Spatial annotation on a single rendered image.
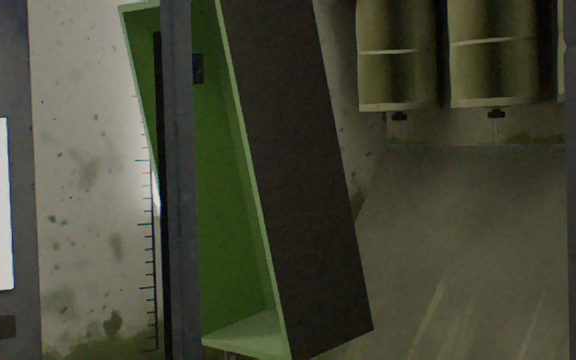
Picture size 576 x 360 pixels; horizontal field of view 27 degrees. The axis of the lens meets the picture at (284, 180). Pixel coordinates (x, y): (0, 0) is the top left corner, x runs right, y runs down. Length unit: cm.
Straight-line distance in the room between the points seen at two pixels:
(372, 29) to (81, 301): 159
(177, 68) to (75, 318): 221
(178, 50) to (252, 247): 193
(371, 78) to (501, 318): 115
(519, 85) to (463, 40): 26
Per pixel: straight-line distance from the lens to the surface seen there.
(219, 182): 433
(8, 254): 449
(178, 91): 258
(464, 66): 452
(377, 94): 493
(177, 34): 259
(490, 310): 453
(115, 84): 469
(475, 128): 503
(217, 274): 435
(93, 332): 469
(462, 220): 486
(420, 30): 495
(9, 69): 451
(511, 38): 450
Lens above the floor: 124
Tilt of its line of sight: 3 degrees down
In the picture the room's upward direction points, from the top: 2 degrees counter-clockwise
